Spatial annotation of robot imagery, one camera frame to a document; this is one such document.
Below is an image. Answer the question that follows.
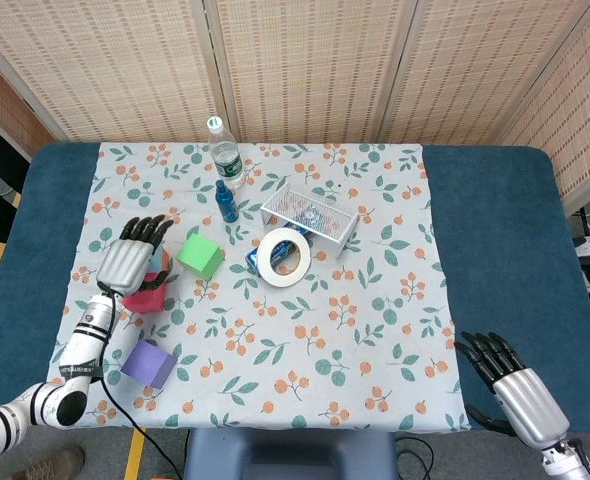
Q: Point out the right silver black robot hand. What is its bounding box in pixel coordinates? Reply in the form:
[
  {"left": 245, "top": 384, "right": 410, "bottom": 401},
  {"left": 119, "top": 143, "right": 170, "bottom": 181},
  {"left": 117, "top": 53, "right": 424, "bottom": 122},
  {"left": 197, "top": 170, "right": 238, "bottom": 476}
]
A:
[{"left": 454, "top": 330, "right": 572, "bottom": 449}]

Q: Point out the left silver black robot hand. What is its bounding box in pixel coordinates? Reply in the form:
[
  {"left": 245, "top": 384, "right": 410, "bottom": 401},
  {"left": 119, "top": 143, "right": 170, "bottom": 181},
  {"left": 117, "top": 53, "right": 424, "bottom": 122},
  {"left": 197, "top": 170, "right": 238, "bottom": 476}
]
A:
[{"left": 95, "top": 214, "right": 177, "bottom": 297}]

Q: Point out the red foam cube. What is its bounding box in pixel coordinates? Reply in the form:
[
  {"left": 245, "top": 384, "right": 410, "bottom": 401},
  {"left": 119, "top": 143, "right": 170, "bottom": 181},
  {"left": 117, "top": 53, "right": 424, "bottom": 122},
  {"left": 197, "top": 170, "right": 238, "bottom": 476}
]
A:
[{"left": 121, "top": 271, "right": 168, "bottom": 316}]

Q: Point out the green foam cube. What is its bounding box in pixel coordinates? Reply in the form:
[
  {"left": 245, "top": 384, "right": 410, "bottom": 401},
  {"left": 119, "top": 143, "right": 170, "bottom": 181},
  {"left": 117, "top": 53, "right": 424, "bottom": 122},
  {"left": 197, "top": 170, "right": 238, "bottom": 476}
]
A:
[{"left": 175, "top": 233, "right": 226, "bottom": 282}]

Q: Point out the purple foam cube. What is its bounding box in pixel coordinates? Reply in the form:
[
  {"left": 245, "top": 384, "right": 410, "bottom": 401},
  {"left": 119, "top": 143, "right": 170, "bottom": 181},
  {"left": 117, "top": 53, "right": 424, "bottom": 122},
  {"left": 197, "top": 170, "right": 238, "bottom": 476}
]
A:
[{"left": 120, "top": 339, "right": 179, "bottom": 390}]

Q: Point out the blue spray bottle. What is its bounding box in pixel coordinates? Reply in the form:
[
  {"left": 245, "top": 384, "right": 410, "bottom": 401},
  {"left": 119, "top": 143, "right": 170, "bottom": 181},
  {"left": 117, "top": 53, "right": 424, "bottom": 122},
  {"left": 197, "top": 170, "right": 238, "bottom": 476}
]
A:
[{"left": 214, "top": 180, "right": 240, "bottom": 224}]

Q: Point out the blue cardboard box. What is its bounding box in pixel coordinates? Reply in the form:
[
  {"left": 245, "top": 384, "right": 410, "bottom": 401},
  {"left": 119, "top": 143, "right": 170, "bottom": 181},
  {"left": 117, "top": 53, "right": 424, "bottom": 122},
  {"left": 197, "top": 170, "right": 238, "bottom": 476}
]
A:
[{"left": 245, "top": 209, "right": 326, "bottom": 274}]

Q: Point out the clear plastic water bottle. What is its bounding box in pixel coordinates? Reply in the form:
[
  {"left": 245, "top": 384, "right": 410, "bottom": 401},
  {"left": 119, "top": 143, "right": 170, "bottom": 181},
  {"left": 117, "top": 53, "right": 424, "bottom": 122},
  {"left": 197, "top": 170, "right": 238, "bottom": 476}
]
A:
[{"left": 206, "top": 115, "right": 248, "bottom": 191}]

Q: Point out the white tape roll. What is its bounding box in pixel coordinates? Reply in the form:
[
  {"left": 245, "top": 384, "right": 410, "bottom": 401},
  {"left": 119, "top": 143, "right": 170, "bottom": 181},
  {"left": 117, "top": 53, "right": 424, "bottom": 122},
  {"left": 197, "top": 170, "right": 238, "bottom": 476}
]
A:
[{"left": 256, "top": 227, "right": 313, "bottom": 288}]

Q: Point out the teal blue table cover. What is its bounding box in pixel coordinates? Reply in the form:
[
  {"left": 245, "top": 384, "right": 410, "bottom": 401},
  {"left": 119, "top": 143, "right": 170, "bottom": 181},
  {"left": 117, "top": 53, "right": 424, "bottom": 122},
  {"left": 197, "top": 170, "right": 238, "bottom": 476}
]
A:
[{"left": 0, "top": 141, "right": 590, "bottom": 432}]

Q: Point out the white mesh metal rack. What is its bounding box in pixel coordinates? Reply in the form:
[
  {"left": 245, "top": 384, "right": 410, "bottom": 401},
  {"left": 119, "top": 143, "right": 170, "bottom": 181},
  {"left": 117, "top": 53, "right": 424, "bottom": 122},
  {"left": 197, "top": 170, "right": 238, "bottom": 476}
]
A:
[{"left": 260, "top": 181, "right": 361, "bottom": 261}]

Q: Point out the floral fruit print tablecloth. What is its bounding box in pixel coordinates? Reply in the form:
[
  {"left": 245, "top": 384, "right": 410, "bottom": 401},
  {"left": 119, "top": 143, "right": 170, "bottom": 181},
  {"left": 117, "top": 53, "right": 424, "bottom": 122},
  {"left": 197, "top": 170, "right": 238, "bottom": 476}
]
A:
[{"left": 49, "top": 141, "right": 472, "bottom": 432}]

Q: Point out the brown shoe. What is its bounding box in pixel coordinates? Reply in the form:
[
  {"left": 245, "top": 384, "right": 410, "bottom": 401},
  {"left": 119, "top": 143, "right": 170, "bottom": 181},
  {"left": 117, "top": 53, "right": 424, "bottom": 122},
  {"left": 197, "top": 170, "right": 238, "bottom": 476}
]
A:
[{"left": 8, "top": 444, "right": 87, "bottom": 480}]

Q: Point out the woven bamboo folding screen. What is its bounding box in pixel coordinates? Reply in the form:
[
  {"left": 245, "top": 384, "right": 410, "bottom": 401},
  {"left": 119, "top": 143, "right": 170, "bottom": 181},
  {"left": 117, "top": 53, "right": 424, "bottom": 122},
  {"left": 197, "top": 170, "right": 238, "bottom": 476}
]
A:
[{"left": 0, "top": 0, "right": 590, "bottom": 202}]

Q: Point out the black floor cable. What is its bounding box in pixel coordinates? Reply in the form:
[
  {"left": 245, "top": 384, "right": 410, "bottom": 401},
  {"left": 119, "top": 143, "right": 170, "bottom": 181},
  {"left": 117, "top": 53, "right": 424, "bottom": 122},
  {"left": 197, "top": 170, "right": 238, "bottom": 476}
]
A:
[{"left": 393, "top": 436, "right": 434, "bottom": 480}]

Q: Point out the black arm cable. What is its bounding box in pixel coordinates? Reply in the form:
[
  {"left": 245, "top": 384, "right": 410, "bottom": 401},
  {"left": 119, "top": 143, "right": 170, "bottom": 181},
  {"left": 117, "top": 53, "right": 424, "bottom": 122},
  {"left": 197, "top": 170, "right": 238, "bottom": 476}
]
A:
[{"left": 96, "top": 281, "right": 184, "bottom": 480}]

